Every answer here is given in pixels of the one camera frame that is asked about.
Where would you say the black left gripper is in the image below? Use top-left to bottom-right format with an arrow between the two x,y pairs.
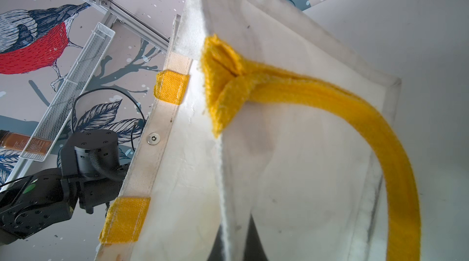
60,129 -> 129,214

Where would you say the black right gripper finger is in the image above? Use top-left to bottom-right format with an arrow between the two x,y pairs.
243,216 -> 268,261

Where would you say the white pouch with yellow handles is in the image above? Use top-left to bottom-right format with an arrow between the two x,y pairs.
96,0 -> 421,261

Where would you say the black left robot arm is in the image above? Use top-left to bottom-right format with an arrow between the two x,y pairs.
1,129 -> 129,245

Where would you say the clear acrylic shelf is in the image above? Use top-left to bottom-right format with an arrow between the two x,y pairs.
1,23 -> 115,183

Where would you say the orange spice jar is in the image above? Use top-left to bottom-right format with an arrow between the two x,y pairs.
1,130 -> 53,155

